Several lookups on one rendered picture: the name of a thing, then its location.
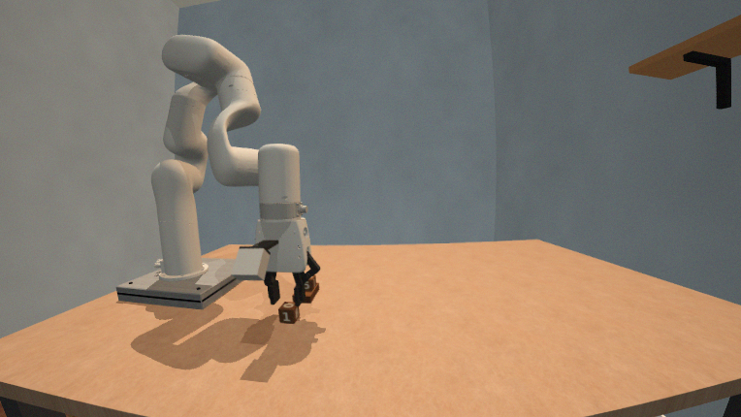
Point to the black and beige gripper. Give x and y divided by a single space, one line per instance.
291 255

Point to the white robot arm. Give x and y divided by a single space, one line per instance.
275 168

